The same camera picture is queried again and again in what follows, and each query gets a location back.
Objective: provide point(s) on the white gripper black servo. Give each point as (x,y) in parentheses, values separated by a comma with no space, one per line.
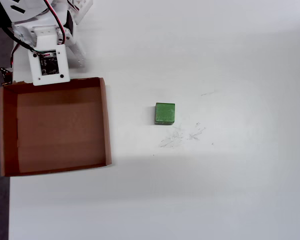
(78,53)

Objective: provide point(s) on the green cube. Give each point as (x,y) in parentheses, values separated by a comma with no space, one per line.
(165,113)

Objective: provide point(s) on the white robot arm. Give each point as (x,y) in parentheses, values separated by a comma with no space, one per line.
(35,12)

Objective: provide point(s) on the brown cardboard box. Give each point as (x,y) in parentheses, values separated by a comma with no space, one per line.
(60,130)

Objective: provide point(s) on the white wrist camera mount plate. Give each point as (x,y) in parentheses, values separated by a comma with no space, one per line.
(35,72)

